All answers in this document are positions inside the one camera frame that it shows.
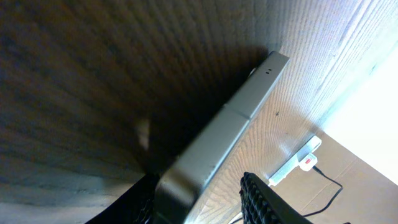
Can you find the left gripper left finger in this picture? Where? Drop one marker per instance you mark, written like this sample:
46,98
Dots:
134,206

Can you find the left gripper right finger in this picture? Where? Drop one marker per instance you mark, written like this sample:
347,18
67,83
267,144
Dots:
261,205

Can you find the black usb charger plug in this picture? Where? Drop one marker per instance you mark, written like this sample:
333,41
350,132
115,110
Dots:
317,170

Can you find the white power strip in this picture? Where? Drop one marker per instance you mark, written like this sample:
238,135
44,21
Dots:
309,147

